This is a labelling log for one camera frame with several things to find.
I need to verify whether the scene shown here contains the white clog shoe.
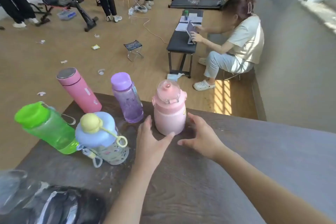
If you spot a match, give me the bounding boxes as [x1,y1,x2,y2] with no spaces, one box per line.
[193,79,216,91]

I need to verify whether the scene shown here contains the person's right hand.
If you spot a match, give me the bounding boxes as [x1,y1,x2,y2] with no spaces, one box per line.
[177,112,226,163]

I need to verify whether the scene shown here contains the green translucent bottle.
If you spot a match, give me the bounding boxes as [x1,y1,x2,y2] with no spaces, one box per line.
[14,101,79,155]

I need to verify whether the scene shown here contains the small patterned folding stool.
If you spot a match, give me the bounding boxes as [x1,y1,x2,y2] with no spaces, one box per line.
[124,40,144,62]

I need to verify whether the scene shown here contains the black large bottle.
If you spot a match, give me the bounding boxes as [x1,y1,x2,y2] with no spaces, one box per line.
[0,184,107,224]

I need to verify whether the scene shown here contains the person's left hand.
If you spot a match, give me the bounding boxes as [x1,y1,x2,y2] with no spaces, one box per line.
[132,115,176,173]

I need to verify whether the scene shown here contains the tablet computer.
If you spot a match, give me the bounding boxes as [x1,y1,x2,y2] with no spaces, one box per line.
[185,21,198,45]

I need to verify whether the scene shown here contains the black padded bench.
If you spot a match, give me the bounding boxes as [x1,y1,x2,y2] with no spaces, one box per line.
[166,8,204,79]

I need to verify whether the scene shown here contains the purple translucent bottle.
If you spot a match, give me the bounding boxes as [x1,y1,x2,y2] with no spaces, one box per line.
[110,72,144,124]

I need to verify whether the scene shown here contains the person's left forearm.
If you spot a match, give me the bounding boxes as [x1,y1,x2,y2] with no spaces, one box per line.
[104,166,155,224]

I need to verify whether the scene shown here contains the white cable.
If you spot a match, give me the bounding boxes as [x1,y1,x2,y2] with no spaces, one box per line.
[128,0,168,44]

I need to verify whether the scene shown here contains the person's right forearm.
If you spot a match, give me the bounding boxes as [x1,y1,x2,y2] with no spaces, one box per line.
[213,145,335,224]

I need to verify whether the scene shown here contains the metal folding stool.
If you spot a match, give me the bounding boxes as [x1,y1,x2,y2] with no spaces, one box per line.
[223,71,241,81]

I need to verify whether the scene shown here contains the pale pink jug bottle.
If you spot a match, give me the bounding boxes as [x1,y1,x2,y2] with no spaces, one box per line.
[152,79,187,137]

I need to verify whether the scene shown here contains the blue lid cartoon bottle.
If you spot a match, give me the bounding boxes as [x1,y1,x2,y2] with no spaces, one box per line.
[75,112,130,168]

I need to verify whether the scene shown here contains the dark wooden table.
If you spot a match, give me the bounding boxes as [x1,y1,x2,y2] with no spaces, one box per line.
[0,92,336,224]

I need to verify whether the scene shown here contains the pink thermos flask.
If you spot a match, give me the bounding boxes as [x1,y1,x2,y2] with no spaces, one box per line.
[56,67,102,114]

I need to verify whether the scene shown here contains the white papers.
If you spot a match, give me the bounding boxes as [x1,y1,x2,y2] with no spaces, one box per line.
[175,13,203,32]

